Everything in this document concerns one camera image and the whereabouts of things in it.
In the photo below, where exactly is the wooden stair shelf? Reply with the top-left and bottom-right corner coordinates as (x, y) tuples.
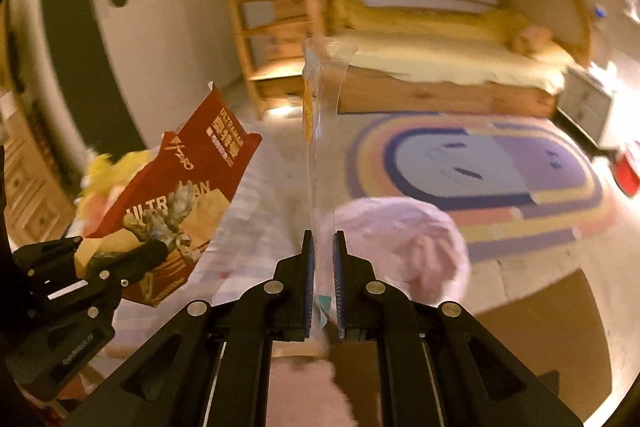
(225, 0), (332, 122)

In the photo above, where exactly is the wooden bunk bed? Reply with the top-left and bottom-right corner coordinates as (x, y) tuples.
(300, 0), (594, 120)

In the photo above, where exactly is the yellow blanket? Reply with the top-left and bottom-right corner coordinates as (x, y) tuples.
(331, 0), (531, 40)

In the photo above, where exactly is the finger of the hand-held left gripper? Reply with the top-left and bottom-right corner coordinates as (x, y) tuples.
(12, 235), (84, 279)
(81, 238), (170, 294)

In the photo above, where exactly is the trash bin with plastic liner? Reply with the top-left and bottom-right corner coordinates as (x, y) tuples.
(320, 197), (472, 310)

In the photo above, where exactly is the yellow paper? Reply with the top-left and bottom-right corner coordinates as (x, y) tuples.
(74, 151), (162, 239)

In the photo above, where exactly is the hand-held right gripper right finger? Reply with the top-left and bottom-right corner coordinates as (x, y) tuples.
(331, 229), (586, 427)

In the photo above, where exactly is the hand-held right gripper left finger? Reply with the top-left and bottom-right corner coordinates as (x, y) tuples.
(62, 229), (316, 427)

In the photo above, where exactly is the white nightstand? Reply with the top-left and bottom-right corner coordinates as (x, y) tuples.
(555, 64), (622, 151)

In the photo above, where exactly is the oval pastel rug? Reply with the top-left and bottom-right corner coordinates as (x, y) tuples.
(345, 112), (619, 264)

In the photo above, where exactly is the wooden dresser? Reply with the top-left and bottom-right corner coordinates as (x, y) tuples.
(0, 89), (77, 249)

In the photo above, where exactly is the beige plush toy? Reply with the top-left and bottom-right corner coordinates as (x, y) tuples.
(512, 24), (555, 56)

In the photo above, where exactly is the red bin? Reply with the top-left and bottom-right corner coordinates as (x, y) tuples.
(614, 146), (640, 198)

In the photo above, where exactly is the white wardrobe with round holes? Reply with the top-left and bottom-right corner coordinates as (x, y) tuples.
(10, 0), (243, 190)

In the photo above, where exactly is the white checked cloth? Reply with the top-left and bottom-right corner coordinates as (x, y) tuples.
(107, 132), (323, 358)

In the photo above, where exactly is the red printed paper bag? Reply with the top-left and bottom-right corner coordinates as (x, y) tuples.
(82, 82), (263, 308)

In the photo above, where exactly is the pink fluffy cloth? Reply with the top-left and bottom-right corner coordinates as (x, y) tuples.
(264, 346), (362, 427)

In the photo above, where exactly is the clear plastic wrapper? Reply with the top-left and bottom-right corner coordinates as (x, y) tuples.
(301, 36), (361, 333)

